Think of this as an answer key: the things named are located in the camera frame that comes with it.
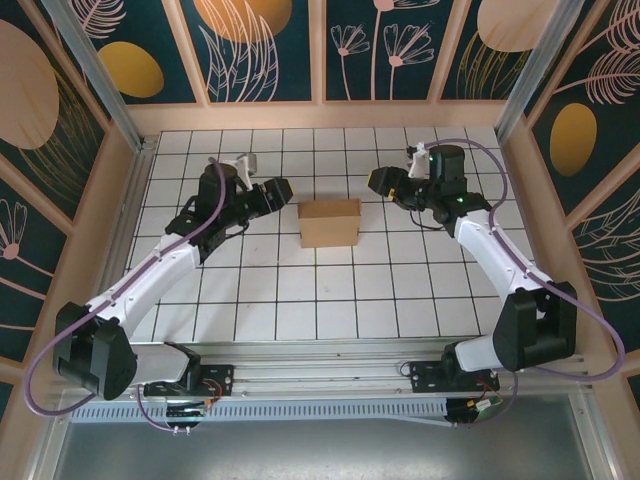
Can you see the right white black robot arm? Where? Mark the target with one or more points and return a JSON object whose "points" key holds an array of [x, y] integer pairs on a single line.
{"points": [[490, 255]]}

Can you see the pink feathers wall panel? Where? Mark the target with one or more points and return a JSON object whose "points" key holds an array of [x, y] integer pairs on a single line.
{"points": [[610, 260]]}

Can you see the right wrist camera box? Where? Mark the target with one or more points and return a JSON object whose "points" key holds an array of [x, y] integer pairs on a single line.
{"points": [[419, 162]]}

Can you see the branch and yellow oval panel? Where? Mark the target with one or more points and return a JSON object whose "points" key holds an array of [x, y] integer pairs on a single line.
{"points": [[575, 140]]}

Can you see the large pale circle wall panel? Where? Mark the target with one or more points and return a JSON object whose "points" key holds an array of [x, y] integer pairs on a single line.
{"points": [[25, 100]]}

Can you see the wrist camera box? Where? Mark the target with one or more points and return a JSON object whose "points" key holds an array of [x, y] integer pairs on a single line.
{"points": [[419, 162], [245, 167]]}

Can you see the feather and yellow oval panel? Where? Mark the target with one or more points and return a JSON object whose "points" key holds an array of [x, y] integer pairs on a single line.
{"points": [[130, 70]]}

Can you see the aluminium side rail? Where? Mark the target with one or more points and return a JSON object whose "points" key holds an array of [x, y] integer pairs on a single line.
{"points": [[122, 240]]}

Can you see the grey metal sheet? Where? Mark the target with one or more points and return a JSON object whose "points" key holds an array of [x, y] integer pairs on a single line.
{"points": [[325, 450]]}

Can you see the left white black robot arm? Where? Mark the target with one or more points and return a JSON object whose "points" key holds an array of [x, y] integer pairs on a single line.
{"points": [[150, 280]]}

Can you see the orange circle leaf wall panel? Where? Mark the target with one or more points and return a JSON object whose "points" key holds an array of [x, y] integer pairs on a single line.
{"points": [[240, 20]]}

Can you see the small black controller board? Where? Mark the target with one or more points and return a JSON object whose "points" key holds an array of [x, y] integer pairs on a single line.
{"points": [[187, 411], [472, 410]]}

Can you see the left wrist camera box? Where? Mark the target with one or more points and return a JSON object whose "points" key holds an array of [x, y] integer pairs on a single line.
{"points": [[245, 167]]}

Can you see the aluminium corner post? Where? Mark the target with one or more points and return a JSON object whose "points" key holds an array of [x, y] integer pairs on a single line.
{"points": [[541, 75], [96, 75]]}

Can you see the brown paper box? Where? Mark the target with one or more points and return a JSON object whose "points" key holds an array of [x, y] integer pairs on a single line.
{"points": [[327, 230]]}

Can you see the single flower wall panel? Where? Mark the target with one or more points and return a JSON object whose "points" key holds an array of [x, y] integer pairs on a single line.
{"points": [[20, 275]]}

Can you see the pale circle grass wall panel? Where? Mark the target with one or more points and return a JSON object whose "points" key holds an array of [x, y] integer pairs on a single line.
{"points": [[500, 25]]}

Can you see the pink flowers wall panel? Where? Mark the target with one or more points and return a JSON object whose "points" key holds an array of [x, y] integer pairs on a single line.
{"points": [[400, 75]]}

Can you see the long aluminium base rail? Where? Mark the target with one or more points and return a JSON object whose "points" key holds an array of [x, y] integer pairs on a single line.
{"points": [[325, 370]]}

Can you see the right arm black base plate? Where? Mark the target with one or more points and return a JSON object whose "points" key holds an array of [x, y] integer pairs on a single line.
{"points": [[425, 377]]}

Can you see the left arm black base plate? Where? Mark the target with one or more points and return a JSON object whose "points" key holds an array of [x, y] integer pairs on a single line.
{"points": [[220, 375]]}

